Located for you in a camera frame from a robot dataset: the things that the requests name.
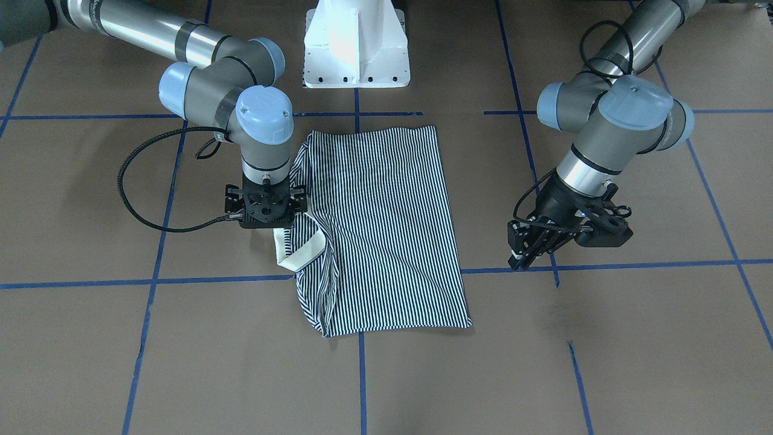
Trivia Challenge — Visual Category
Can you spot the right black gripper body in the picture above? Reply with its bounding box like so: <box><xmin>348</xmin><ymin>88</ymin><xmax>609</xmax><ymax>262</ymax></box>
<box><xmin>225</xmin><ymin>175</ymin><xmax>307</xmax><ymax>229</ymax></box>

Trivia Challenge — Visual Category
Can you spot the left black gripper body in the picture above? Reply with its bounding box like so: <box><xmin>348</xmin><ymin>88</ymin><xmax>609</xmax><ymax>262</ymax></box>
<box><xmin>507</xmin><ymin>175</ymin><xmax>618</xmax><ymax>242</ymax></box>

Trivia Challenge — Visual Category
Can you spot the striped polo shirt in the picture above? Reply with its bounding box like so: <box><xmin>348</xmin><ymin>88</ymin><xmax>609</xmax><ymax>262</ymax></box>
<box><xmin>274</xmin><ymin>126</ymin><xmax>472</xmax><ymax>338</ymax></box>

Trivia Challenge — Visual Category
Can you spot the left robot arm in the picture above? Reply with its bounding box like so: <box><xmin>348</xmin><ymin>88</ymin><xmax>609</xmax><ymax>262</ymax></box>
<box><xmin>507</xmin><ymin>1</ymin><xmax>705</xmax><ymax>270</ymax></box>

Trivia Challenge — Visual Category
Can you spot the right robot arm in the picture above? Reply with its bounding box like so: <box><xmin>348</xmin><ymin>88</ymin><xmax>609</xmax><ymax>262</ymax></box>
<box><xmin>1</xmin><ymin>1</ymin><xmax>307</xmax><ymax>232</ymax></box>

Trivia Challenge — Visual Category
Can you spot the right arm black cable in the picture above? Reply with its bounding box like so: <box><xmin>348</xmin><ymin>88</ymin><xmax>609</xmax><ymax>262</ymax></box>
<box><xmin>117</xmin><ymin>126</ymin><xmax>245</xmax><ymax>234</ymax></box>

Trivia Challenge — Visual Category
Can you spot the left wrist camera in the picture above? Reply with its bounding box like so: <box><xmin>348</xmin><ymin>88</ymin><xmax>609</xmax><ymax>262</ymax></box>
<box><xmin>575</xmin><ymin>201</ymin><xmax>634</xmax><ymax>248</ymax></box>

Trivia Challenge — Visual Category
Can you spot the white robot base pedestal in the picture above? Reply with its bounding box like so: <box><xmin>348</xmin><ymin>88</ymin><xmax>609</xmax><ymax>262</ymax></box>
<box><xmin>302</xmin><ymin>1</ymin><xmax>411</xmax><ymax>89</ymax></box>

